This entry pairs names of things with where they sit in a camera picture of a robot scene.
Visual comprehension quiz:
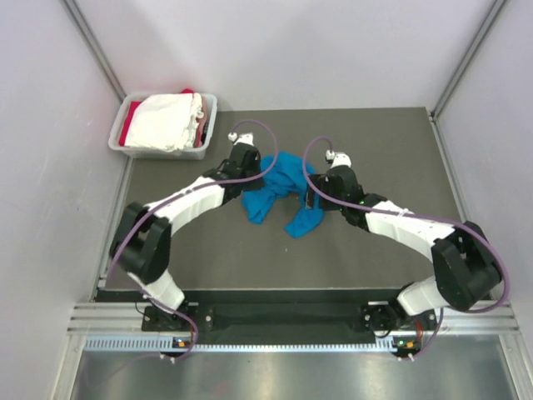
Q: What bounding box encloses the blue t shirt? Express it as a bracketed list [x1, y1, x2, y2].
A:
[242, 152, 325, 239]

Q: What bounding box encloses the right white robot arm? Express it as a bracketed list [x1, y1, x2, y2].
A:
[306, 165, 502, 330]

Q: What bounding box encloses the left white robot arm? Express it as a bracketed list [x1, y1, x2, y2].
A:
[109, 142, 262, 331]

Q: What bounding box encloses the white plastic bin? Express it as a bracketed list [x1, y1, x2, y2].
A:
[107, 92, 217, 161]

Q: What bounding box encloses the white t shirt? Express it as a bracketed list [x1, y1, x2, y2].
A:
[124, 92, 205, 152]

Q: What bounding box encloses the red t shirt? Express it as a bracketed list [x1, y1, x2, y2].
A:
[118, 87, 209, 148]

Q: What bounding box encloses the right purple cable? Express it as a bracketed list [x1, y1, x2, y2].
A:
[302, 136, 513, 363]

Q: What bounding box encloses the purple cable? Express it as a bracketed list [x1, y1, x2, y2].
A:
[108, 119, 278, 363]
[302, 136, 513, 363]

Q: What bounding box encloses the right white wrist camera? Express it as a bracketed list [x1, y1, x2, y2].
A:
[325, 150, 351, 168]

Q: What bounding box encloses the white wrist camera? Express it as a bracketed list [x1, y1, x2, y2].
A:
[227, 132, 255, 147]
[325, 150, 351, 168]

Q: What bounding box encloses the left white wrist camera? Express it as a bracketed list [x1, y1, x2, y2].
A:
[227, 132, 255, 147]

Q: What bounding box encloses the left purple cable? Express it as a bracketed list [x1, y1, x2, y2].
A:
[108, 119, 278, 363]

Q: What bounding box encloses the grey slotted cable duct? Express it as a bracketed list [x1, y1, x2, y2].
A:
[84, 335, 417, 353]

